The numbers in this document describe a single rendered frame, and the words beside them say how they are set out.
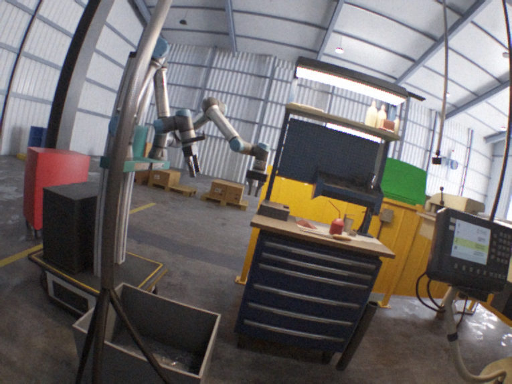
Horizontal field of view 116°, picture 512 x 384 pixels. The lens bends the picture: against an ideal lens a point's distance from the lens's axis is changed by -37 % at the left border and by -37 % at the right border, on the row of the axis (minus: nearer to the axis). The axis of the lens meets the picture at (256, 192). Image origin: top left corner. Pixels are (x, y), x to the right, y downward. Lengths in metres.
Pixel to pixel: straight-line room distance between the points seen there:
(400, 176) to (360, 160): 2.42
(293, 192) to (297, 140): 0.77
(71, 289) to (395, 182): 4.25
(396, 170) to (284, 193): 2.32
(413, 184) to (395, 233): 1.67
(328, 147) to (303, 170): 0.26
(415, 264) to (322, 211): 1.40
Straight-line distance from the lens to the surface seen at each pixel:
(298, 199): 2.54
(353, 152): 1.96
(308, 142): 1.90
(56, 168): 2.94
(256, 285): 1.54
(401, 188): 4.34
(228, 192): 6.34
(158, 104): 1.39
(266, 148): 1.52
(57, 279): 1.89
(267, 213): 1.62
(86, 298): 1.76
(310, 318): 1.66
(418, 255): 3.26
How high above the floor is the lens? 1.28
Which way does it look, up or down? 7 degrees down
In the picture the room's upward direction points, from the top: 13 degrees clockwise
